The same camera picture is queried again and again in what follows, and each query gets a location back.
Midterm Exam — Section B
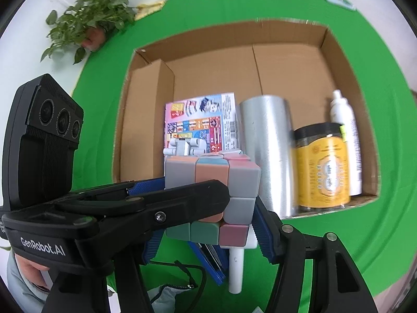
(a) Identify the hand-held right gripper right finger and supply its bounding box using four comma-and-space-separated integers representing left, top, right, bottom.
253, 197, 378, 313

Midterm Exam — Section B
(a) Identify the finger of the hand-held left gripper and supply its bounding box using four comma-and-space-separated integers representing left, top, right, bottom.
55, 180, 230, 239
70, 177, 166, 203

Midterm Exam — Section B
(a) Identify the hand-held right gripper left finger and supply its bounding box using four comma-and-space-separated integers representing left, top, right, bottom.
42, 228, 165, 313

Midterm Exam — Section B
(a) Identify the white plastic block toy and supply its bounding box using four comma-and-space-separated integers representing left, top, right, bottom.
163, 137, 207, 157

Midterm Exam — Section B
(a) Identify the pastel puzzle cube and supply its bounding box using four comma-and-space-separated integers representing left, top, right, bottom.
164, 152, 262, 248

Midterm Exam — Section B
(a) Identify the silver metal can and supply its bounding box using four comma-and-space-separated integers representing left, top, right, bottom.
239, 94, 298, 219

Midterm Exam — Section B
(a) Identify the yellow label jar black lid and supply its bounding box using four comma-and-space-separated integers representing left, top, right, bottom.
293, 122, 352, 212

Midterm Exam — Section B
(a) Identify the cardboard box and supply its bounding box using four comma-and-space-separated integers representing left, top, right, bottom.
112, 20, 380, 219

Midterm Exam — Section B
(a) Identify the white spray bottle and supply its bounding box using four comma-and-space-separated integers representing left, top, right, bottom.
330, 89, 363, 196

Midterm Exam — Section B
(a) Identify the white handheld fan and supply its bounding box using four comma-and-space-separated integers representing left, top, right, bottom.
228, 225, 259, 294

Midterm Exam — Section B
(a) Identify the grey cloth bag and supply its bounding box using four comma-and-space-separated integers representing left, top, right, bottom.
146, 284, 203, 313

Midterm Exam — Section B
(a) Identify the blue stapler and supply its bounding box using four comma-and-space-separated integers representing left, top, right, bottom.
188, 241, 228, 284

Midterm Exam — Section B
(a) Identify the colorful printed flat box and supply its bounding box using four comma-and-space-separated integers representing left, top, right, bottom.
164, 93, 243, 157

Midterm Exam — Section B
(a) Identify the potted green plant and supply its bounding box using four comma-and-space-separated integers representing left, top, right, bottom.
41, 0, 136, 65

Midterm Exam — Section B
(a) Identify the yellow paper packet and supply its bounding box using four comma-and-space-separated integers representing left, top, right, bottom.
135, 2, 165, 20

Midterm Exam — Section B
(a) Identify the green tablecloth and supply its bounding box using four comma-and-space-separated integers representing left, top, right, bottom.
70, 0, 417, 300

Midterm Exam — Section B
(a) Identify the flat light blue packet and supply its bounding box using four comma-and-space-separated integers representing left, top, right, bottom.
322, 0, 356, 11

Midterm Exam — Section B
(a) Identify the black cable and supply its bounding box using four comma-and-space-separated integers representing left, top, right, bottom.
150, 260, 207, 290

